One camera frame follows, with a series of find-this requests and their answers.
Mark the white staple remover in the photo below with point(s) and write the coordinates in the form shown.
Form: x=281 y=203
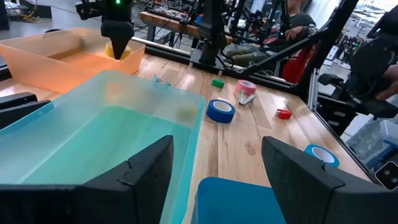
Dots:
x=245 y=100

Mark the person's hand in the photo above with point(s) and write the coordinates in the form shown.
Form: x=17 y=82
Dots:
x=390 y=82

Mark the white table camera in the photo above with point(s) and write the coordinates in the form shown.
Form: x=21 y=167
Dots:
x=388 y=175

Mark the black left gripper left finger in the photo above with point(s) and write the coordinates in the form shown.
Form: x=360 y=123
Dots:
x=93 y=202

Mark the person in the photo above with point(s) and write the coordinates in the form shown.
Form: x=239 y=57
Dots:
x=298 y=23

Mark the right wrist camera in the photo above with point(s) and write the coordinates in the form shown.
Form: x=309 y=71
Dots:
x=88 y=11

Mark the green mini stapler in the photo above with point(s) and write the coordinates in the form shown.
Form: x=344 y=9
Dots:
x=218 y=83

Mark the yellow tape roll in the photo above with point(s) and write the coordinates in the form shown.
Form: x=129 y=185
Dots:
x=108 y=52

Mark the light blue tape roll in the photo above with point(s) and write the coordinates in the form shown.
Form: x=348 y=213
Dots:
x=334 y=162

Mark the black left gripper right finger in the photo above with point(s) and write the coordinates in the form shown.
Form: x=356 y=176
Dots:
x=311 y=193

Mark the wooden workbench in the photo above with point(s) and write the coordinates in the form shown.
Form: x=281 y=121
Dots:
x=168 y=23

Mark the red chair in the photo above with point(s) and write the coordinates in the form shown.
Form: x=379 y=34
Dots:
x=295 y=65

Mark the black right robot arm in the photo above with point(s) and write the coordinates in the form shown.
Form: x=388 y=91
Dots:
x=213 y=31

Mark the dark blue block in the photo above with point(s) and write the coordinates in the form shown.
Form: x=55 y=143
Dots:
x=219 y=115

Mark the pink tape roll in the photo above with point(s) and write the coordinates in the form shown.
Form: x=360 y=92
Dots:
x=245 y=88

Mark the translucent teal plastic bin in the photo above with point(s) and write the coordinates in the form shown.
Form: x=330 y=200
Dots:
x=93 y=124

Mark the translucent orange plastic bin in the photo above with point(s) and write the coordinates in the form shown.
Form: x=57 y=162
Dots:
x=31 y=62

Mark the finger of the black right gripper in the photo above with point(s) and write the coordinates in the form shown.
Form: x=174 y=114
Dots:
x=124 y=31
x=111 y=31

